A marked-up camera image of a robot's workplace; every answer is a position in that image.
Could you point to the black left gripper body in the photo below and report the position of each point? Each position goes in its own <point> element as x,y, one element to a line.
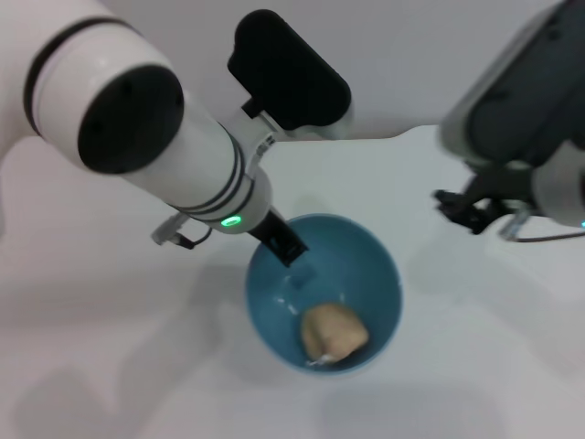
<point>272,228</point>

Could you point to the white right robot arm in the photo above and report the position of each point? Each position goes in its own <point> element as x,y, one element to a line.
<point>562,192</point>

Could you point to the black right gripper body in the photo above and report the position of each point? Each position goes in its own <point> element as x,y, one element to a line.
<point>498,183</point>

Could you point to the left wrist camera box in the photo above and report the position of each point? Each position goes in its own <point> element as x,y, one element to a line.
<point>292,78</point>

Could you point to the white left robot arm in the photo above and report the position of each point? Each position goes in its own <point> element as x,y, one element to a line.
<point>160,137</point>

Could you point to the beige egg yolk pastry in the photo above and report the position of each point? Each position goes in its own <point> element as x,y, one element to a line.
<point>336,329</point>

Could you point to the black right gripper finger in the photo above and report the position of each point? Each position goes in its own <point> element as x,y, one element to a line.
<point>450,199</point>
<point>466,219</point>

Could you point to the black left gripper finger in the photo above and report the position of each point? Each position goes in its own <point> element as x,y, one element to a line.
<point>290,249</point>

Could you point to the blue ceramic bowl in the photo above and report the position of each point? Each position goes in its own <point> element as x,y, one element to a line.
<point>365,274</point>

